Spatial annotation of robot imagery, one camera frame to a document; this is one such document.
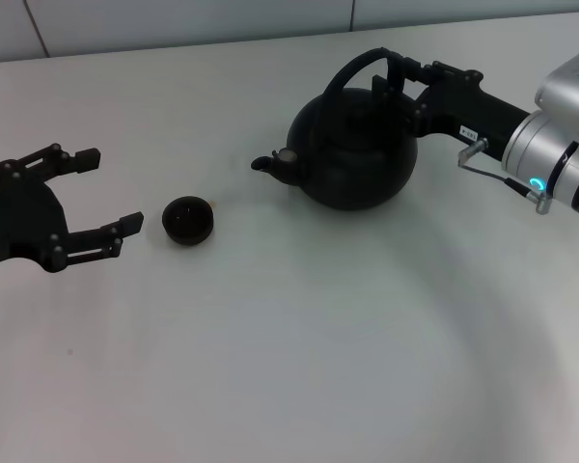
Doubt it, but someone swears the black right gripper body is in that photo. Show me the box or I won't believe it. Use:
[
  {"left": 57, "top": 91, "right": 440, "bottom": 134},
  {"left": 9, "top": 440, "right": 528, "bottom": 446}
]
[{"left": 411, "top": 60, "right": 532, "bottom": 163}]

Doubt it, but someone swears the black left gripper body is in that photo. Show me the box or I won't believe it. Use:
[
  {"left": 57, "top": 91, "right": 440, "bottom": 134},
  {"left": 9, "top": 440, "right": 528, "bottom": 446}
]
[{"left": 0, "top": 162, "right": 69, "bottom": 275}]

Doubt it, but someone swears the black round teapot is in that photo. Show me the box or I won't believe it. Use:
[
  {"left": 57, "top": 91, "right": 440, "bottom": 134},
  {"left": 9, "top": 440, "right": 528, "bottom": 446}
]
[{"left": 250, "top": 46, "right": 419, "bottom": 211}]

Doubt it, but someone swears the small black teacup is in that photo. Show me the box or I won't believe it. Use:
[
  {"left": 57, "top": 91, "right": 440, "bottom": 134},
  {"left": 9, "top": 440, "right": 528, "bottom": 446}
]
[{"left": 161, "top": 195, "right": 217, "bottom": 247}]

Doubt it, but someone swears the grey right gripper cable with plug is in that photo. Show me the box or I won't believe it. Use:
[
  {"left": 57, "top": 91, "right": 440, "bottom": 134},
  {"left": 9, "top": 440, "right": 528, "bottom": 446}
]
[{"left": 456, "top": 137, "right": 552, "bottom": 216}]

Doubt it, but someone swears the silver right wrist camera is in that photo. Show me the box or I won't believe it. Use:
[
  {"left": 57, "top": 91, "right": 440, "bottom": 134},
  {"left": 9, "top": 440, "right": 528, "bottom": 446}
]
[{"left": 534, "top": 41, "right": 579, "bottom": 146}]

